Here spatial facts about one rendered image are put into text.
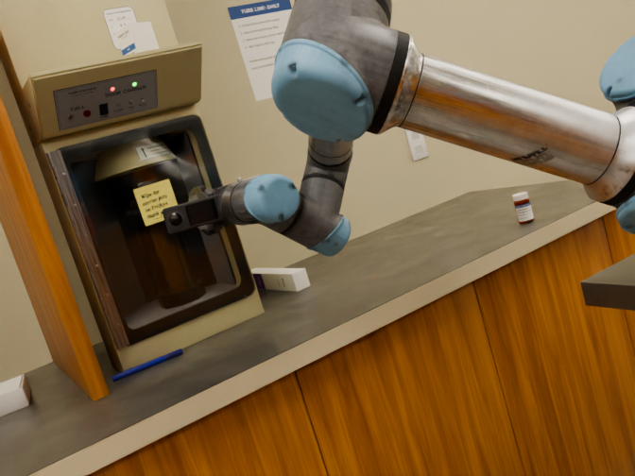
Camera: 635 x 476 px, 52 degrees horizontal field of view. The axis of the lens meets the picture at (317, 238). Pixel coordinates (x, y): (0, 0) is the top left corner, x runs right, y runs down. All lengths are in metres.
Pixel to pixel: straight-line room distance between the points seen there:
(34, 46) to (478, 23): 1.65
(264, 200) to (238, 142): 0.93
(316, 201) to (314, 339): 0.25
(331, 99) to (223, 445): 0.66
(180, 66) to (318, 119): 0.63
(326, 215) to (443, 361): 0.46
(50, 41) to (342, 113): 0.77
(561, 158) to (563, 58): 2.07
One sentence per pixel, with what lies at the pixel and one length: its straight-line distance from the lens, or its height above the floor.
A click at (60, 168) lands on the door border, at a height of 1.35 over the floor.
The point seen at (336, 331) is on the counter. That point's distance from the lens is 1.17.
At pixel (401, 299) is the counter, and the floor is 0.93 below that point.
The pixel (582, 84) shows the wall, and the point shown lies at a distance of 2.90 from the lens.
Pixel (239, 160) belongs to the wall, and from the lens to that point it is 1.88.
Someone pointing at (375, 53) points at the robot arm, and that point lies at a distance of 0.70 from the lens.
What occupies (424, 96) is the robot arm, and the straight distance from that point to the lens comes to 0.72.
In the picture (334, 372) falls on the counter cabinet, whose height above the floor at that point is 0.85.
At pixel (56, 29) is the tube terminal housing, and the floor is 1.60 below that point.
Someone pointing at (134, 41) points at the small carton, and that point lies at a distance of 1.30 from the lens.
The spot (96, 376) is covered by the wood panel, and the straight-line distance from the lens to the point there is 1.24.
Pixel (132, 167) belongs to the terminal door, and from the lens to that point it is 1.32.
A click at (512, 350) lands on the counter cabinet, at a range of 1.50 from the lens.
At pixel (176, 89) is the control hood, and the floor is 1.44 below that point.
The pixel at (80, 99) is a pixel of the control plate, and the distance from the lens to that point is 1.26.
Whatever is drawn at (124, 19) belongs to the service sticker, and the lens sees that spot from 1.40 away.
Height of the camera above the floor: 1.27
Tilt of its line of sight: 8 degrees down
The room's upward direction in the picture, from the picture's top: 17 degrees counter-clockwise
